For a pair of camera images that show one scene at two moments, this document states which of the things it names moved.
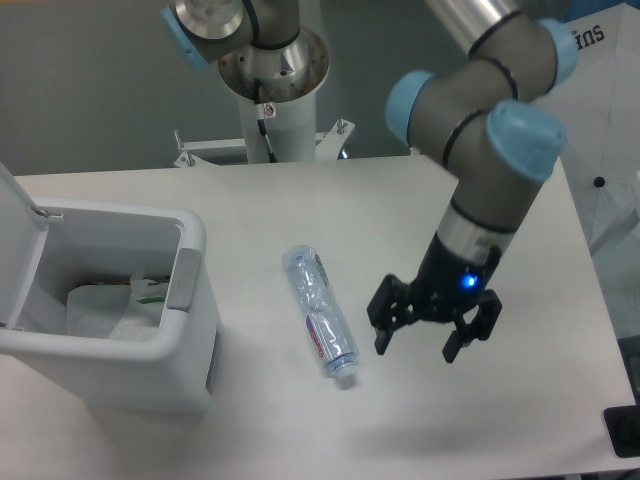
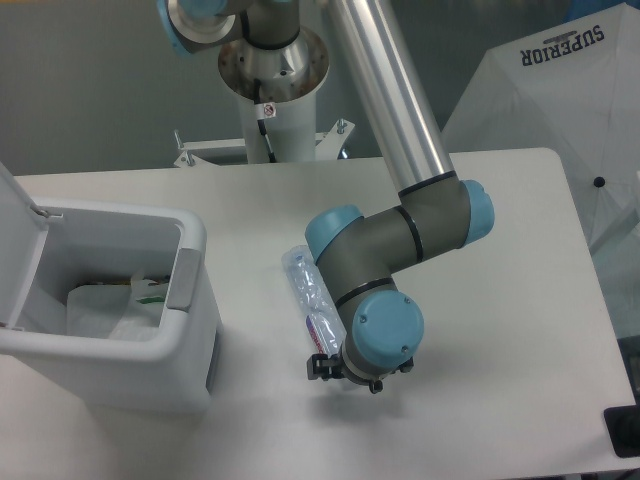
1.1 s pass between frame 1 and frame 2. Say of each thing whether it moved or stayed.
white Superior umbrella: stayed
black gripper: moved
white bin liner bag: stayed
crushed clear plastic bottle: stayed
